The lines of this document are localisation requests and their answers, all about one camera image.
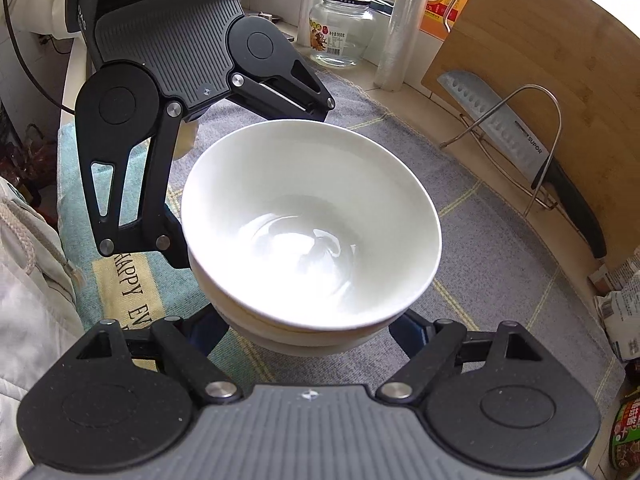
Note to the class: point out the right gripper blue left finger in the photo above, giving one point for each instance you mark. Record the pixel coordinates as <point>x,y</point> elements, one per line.
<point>205,329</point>

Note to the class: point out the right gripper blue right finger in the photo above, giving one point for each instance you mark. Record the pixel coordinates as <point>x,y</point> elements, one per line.
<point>412,332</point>

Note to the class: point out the white ceramic bowl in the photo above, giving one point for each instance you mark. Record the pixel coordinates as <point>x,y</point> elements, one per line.
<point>311,225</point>

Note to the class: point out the lower stacked white bowl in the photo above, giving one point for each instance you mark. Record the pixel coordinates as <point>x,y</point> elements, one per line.
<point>275,336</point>

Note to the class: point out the teal towel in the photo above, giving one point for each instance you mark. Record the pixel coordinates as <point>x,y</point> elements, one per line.
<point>118,279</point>

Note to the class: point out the white jacket body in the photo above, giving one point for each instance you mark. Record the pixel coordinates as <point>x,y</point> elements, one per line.
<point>39,321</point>

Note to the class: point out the glass jar yellow lid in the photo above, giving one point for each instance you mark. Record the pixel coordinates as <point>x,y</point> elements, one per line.
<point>340,31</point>

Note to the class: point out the white plastic food bag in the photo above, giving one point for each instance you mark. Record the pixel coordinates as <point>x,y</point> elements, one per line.
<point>617,306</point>

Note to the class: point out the green lid sauce jar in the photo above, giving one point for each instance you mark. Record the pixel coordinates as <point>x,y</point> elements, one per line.
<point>625,437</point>

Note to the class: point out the wooden cutting board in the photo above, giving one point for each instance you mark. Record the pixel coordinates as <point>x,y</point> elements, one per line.
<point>589,60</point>

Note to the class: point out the metal wire rack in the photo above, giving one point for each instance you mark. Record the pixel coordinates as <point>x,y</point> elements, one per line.
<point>495,123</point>

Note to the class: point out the kitchen knife black handle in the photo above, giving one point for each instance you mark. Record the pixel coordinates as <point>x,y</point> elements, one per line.
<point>572,201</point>

